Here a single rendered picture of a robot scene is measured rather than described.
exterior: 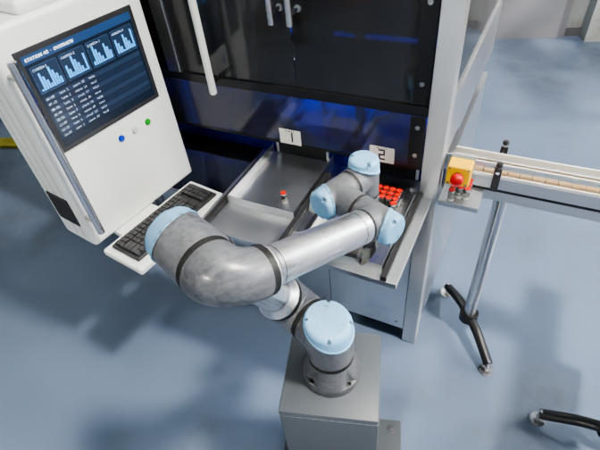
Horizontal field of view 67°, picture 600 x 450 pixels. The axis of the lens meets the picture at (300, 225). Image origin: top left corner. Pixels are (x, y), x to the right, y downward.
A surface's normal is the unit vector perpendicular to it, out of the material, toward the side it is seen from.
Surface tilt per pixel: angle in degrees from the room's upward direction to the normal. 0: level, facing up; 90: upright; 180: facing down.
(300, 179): 0
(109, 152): 90
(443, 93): 90
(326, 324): 7
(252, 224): 0
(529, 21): 90
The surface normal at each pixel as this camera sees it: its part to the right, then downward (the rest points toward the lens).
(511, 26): -0.14, 0.68
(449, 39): -0.44, 0.64
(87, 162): 0.83, 0.33
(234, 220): -0.09, -0.73
